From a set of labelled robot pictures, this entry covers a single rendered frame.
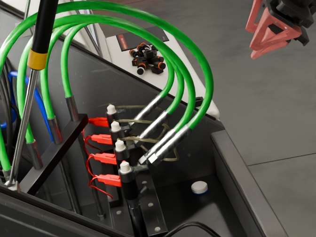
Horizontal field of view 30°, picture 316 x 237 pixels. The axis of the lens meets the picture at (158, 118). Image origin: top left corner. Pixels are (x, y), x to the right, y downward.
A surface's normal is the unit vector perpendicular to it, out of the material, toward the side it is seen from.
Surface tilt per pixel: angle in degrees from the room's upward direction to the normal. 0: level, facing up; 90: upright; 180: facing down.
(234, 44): 0
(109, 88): 90
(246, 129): 0
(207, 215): 0
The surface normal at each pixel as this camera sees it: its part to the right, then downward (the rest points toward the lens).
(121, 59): -0.17, -0.86
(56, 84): 0.18, 0.45
